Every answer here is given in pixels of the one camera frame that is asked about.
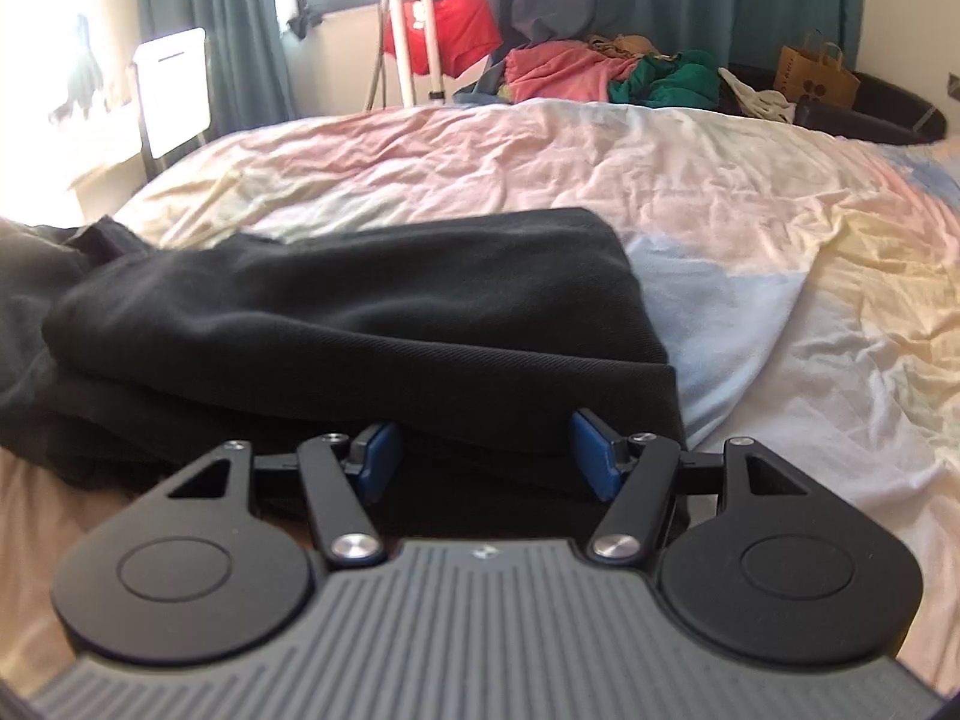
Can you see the pink garment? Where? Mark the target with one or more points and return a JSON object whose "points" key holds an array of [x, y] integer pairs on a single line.
{"points": [[562, 71]]}

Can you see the white chair back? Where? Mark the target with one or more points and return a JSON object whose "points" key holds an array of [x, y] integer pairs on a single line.
{"points": [[172, 90]]}

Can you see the black container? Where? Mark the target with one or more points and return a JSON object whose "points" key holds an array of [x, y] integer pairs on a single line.
{"points": [[885, 116]]}

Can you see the tan garment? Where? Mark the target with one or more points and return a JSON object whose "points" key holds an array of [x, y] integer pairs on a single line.
{"points": [[626, 46]]}

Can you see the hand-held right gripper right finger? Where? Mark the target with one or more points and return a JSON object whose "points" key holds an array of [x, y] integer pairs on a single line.
{"points": [[592, 454]]}

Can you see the black pants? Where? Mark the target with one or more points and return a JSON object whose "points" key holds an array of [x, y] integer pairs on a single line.
{"points": [[337, 322]]}

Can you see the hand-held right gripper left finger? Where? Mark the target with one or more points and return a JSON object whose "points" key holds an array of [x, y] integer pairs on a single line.
{"points": [[379, 461]]}

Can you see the white tripod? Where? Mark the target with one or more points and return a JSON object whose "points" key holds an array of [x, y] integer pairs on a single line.
{"points": [[409, 37]]}

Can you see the red bag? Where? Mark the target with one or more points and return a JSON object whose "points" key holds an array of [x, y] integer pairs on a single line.
{"points": [[457, 26]]}

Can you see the green garment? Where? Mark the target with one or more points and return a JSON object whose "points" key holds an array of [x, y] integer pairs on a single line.
{"points": [[667, 82]]}

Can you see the white garment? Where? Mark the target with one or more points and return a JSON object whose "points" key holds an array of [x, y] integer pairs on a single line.
{"points": [[757, 101]]}

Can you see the brown paper bag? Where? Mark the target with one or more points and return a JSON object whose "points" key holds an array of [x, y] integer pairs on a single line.
{"points": [[817, 79]]}

